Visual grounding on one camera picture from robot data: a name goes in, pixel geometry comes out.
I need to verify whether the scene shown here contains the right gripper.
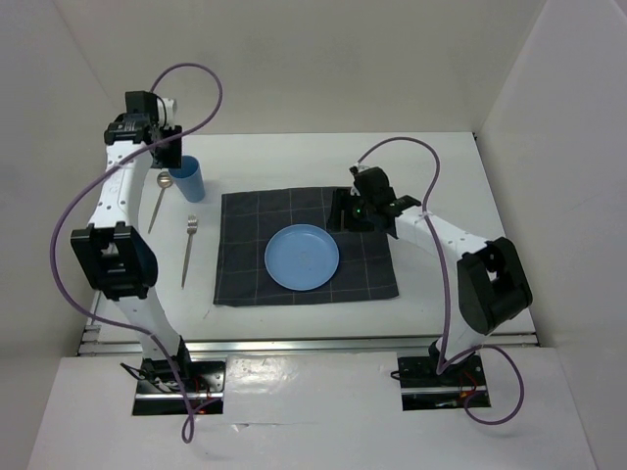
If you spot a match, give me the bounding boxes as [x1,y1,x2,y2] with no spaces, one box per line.
[326,188,375,232]

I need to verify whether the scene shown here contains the metal fork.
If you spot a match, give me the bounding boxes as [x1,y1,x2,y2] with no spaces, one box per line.
[180,214,198,289]

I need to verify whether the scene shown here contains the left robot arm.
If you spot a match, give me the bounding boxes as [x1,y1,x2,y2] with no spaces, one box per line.
[71,91,195,391]

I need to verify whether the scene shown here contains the metal spoon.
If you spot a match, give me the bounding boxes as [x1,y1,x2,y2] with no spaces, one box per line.
[148,171,173,233]

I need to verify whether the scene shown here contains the blue plastic plate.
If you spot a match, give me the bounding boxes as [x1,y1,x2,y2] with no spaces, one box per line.
[264,224,340,292]

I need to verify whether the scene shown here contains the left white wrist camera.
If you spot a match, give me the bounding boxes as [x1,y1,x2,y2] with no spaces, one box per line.
[157,96,177,128]

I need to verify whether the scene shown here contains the blue plastic cup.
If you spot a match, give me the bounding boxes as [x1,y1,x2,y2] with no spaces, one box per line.
[169,155,205,203]

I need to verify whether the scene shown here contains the dark checked cloth napkin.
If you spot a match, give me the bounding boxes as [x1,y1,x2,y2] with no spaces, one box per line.
[214,187,399,307]

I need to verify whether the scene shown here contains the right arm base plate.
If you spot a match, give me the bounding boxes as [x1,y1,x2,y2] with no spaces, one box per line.
[390,354,491,411]

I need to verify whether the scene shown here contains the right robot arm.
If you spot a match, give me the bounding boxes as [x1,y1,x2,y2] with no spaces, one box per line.
[327,165,533,384]

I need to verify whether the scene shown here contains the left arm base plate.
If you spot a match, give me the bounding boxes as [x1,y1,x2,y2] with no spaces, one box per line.
[120,359,226,416]

